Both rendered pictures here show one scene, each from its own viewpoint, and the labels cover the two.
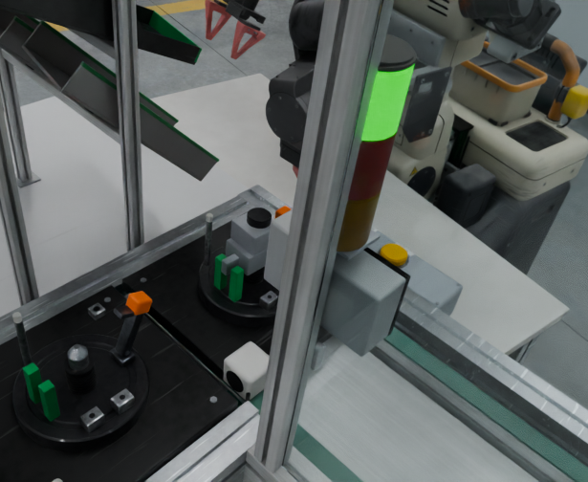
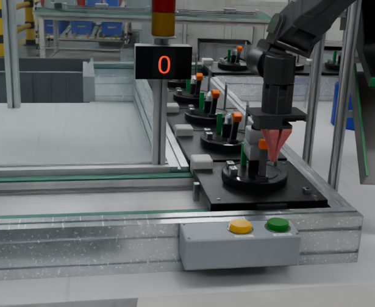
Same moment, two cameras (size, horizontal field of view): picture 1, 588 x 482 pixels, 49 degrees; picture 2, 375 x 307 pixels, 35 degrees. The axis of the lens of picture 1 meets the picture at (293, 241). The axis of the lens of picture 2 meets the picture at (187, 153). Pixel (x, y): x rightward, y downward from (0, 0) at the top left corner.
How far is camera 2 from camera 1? 1.62 m
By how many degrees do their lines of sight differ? 106
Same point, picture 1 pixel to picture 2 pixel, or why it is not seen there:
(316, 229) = not seen: hidden behind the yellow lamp
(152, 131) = (357, 122)
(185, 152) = (360, 151)
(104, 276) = (299, 164)
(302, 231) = not seen: hidden behind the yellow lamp
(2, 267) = (361, 190)
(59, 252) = (366, 203)
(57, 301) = (289, 155)
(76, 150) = not seen: outside the picture
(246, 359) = (203, 156)
